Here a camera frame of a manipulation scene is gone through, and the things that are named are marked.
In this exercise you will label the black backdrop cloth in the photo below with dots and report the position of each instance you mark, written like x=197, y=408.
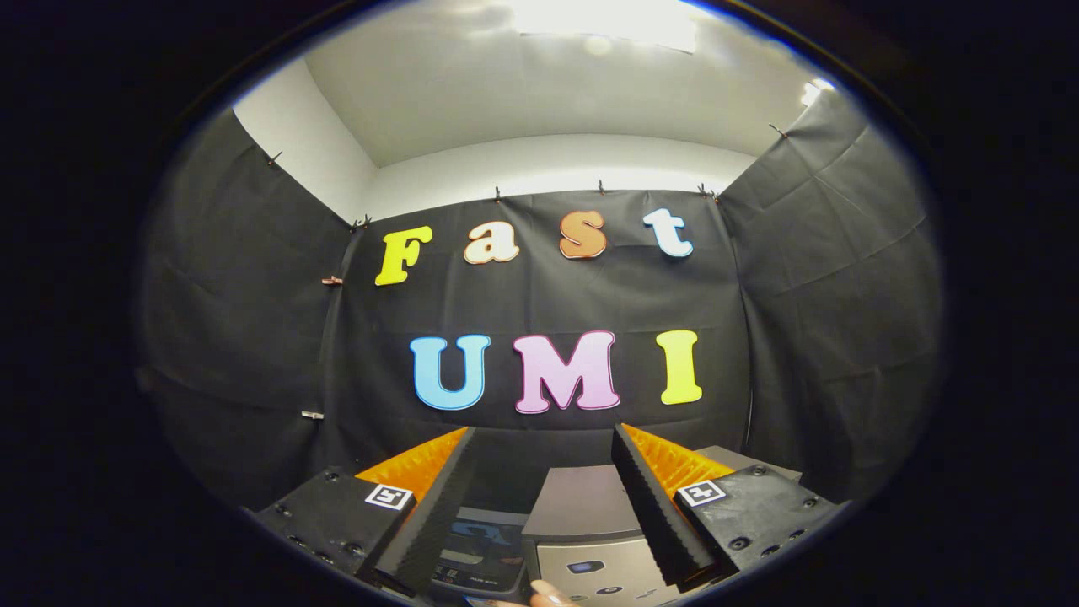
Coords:
x=548, y=295

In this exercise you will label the grey metal appliance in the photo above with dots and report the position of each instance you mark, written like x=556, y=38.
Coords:
x=582, y=506

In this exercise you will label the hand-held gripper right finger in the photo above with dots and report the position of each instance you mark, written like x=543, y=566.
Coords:
x=653, y=506

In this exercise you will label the ceiling light panel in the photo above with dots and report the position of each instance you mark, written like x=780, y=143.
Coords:
x=607, y=18

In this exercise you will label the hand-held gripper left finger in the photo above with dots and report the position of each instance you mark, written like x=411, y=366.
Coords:
x=434, y=514

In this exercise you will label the small washing machine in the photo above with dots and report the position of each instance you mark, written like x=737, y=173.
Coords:
x=480, y=548

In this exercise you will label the small ceiling light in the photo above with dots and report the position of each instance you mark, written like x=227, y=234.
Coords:
x=816, y=91

